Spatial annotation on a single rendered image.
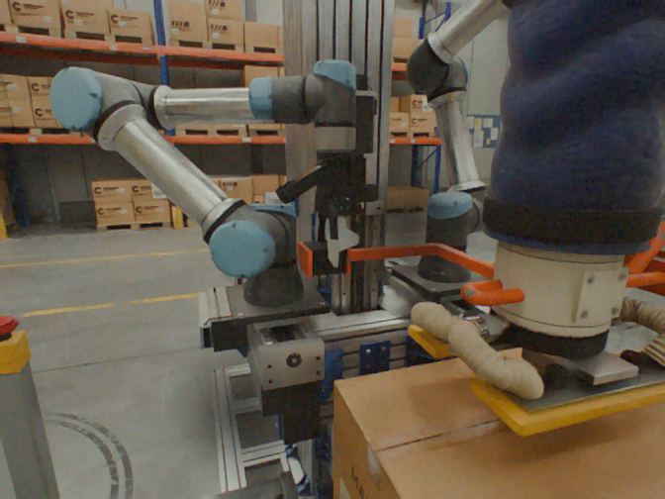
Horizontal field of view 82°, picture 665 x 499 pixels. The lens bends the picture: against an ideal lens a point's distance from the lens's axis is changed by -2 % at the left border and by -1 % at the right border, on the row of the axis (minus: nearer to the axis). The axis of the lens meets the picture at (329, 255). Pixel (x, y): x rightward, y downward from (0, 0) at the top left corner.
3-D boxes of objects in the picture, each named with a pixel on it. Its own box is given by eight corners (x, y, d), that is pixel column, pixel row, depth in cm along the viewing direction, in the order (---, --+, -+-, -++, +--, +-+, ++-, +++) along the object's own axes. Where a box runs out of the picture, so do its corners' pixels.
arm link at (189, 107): (134, 135, 98) (322, 134, 90) (102, 134, 88) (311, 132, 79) (128, 86, 95) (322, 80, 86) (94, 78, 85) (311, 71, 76)
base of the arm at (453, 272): (407, 269, 117) (409, 238, 114) (449, 264, 122) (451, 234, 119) (435, 285, 103) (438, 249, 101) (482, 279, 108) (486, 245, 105)
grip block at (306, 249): (308, 277, 72) (308, 251, 71) (298, 264, 80) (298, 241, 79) (350, 273, 75) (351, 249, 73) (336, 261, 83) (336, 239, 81)
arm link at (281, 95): (266, 123, 80) (319, 123, 78) (245, 120, 70) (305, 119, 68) (265, 83, 78) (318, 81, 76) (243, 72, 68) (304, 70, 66)
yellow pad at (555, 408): (520, 439, 47) (525, 403, 45) (468, 391, 56) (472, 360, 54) (714, 392, 56) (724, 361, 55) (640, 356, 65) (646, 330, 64)
